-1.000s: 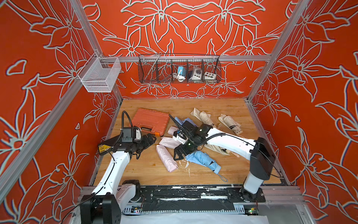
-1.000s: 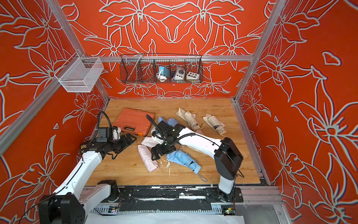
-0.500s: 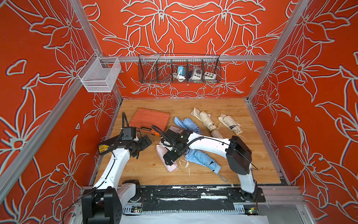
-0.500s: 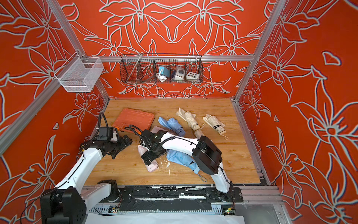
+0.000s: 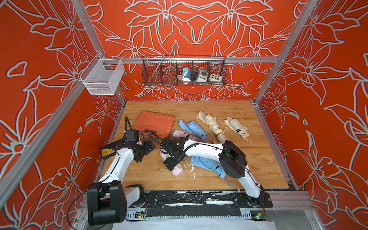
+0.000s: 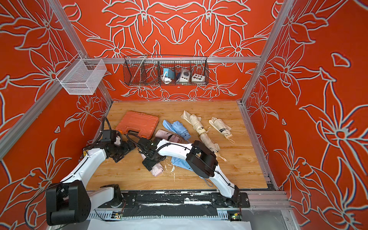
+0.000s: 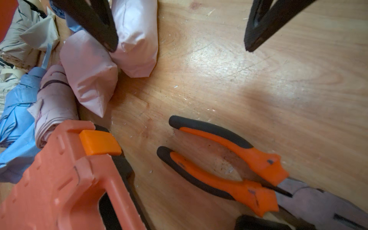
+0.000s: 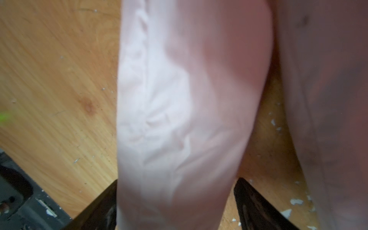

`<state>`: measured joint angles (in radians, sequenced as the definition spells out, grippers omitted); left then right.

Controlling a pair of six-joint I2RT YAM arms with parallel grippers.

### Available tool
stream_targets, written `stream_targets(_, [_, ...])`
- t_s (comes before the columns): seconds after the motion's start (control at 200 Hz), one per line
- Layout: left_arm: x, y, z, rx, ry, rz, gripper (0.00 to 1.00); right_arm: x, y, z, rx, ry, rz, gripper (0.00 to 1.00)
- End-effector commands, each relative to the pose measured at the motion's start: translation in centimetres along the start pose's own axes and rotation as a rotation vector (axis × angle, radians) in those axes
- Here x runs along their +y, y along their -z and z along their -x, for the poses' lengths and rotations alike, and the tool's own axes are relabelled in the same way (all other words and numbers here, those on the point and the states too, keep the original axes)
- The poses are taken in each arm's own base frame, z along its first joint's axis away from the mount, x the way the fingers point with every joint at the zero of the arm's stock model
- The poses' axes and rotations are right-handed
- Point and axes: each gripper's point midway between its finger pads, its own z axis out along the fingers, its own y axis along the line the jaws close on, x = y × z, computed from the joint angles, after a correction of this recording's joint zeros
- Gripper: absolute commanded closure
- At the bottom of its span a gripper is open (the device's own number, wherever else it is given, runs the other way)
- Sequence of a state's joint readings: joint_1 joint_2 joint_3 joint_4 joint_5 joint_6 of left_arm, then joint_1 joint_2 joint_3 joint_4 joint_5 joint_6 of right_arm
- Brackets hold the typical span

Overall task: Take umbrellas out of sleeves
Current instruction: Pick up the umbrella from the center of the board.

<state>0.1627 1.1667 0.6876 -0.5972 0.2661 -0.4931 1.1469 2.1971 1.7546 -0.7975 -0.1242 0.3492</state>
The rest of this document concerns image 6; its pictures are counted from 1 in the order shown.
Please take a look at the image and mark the pink umbrella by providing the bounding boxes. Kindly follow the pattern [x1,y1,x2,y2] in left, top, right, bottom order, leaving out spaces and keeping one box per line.
[155,129,184,143]
[141,154,163,177]

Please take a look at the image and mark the blue umbrella front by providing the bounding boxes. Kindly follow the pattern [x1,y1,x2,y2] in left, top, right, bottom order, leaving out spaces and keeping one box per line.
[171,157,214,187]

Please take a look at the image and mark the blue umbrella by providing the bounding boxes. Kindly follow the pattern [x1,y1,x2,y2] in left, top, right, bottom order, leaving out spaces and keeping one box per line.
[172,121,191,141]
[171,157,214,187]

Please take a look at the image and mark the blue umbrella sleeve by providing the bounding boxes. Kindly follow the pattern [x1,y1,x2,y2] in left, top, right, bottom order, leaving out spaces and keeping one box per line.
[163,120,177,134]

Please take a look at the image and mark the blue umbrella back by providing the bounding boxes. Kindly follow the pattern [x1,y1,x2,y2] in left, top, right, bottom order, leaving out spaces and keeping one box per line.
[172,121,191,141]

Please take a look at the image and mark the beige umbrella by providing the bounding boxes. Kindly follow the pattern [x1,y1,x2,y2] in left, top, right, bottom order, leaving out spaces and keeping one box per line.
[199,133,227,162]
[209,117,235,144]
[181,111,208,135]

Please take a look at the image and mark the beige umbrella back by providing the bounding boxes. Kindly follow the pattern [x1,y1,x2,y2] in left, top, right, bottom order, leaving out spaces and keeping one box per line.
[209,117,235,144]

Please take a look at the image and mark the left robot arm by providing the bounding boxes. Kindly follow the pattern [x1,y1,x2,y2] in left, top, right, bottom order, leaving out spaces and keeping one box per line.
[46,128,135,226]

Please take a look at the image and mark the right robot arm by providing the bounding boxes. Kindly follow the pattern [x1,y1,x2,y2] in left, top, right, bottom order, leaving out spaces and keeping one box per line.
[126,133,241,205]

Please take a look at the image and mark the orange plastic tool case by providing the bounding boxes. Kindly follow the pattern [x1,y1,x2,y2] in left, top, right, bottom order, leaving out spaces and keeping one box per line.
[116,111,159,139]

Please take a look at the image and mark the blue white device in basket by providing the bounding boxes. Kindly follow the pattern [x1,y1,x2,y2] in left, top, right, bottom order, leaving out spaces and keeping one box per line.
[162,68,175,84]

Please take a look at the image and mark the white round-dial device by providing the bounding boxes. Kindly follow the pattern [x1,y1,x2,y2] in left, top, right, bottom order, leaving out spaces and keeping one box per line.
[176,69,191,83]

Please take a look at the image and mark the white box with dots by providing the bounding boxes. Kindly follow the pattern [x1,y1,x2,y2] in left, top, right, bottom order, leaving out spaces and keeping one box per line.
[191,74,206,83]

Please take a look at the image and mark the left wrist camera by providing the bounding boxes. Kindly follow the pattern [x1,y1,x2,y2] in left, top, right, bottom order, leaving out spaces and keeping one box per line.
[114,136,121,146]

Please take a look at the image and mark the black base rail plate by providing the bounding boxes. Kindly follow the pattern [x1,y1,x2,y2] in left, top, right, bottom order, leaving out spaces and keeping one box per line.
[99,190,250,209]

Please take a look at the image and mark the white mesh wall basket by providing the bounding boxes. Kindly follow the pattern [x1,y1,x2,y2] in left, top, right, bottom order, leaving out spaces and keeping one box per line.
[57,59,107,95]

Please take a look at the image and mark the black wire wall basket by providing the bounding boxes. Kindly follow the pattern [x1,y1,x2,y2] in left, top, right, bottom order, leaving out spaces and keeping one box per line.
[123,55,209,86]

